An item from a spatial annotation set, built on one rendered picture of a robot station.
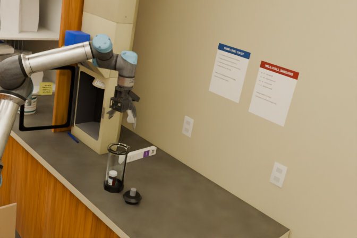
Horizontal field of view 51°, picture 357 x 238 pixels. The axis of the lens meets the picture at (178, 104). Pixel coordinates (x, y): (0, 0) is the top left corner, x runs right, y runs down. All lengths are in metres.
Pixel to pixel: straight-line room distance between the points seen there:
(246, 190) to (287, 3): 0.98
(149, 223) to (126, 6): 1.09
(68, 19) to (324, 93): 1.44
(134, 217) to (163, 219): 0.13
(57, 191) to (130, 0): 1.09
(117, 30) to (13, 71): 0.66
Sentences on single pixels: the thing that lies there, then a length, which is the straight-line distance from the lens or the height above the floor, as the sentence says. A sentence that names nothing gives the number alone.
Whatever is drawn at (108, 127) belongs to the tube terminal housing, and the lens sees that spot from 2.21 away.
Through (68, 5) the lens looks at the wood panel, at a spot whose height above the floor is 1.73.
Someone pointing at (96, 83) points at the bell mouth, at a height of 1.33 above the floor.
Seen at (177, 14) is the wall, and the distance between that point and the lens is 2.30.
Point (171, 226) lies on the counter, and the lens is 1.78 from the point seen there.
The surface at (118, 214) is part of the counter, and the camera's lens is 1.80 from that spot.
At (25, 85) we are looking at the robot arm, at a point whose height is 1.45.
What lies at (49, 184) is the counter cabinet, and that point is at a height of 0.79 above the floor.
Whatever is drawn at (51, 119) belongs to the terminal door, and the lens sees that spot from 2.39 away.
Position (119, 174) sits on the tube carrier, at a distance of 1.88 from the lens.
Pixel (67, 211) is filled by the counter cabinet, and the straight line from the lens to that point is 2.14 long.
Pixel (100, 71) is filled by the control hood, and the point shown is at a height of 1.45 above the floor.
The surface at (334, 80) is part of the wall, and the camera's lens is 1.78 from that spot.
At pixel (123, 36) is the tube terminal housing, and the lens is 2.07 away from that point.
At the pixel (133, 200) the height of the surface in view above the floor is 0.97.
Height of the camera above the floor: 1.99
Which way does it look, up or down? 18 degrees down
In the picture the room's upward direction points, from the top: 11 degrees clockwise
